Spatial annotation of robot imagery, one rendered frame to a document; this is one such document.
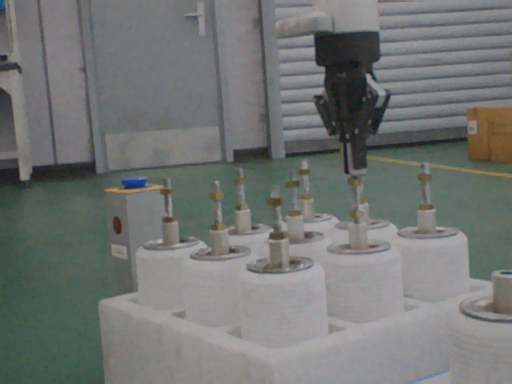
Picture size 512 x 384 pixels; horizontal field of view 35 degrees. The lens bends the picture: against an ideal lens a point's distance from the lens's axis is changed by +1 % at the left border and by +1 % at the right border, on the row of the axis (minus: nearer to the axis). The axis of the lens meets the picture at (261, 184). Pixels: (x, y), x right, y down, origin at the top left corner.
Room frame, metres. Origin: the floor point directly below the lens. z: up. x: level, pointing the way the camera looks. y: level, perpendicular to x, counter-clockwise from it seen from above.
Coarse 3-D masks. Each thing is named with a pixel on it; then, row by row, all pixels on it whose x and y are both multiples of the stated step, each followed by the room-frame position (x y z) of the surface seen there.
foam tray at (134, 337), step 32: (480, 288) 1.01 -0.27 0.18; (128, 320) 1.01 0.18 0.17; (160, 320) 0.95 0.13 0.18; (384, 320) 0.88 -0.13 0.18; (416, 320) 0.88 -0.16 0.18; (128, 352) 1.01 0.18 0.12; (160, 352) 0.94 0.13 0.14; (192, 352) 0.88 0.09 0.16; (224, 352) 0.83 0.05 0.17; (256, 352) 0.80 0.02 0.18; (288, 352) 0.79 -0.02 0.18; (320, 352) 0.80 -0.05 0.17; (352, 352) 0.83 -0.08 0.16; (384, 352) 0.85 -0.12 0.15; (416, 352) 0.88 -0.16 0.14; (448, 352) 0.91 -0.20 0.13
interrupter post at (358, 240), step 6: (348, 228) 0.94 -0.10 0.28; (354, 228) 0.93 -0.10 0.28; (360, 228) 0.93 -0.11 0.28; (366, 228) 0.94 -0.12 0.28; (354, 234) 0.93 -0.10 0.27; (360, 234) 0.93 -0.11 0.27; (366, 234) 0.94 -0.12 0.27; (354, 240) 0.93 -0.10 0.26; (360, 240) 0.93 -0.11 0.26; (366, 240) 0.93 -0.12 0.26; (354, 246) 0.93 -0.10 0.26; (360, 246) 0.93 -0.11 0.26; (366, 246) 0.93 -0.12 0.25
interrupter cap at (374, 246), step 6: (372, 240) 0.97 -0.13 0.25; (378, 240) 0.96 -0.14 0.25; (330, 246) 0.95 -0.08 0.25; (336, 246) 0.95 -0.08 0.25; (342, 246) 0.95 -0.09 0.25; (348, 246) 0.96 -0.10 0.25; (372, 246) 0.95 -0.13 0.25; (378, 246) 0.93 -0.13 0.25; (384, 246) 0.93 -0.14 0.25; (390, 246) 0.93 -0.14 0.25; (330, 252) 0.93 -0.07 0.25; (336, 252) 0.92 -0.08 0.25; (342, 252) 0.91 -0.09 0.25; (348, 252) 0.91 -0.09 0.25; (354, 252) 0.90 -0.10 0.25; (360, 252) 0.90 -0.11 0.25; (366, 252) 0.90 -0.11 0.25; (372, 252) 0.90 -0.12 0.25; (378, 252) 0.91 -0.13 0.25
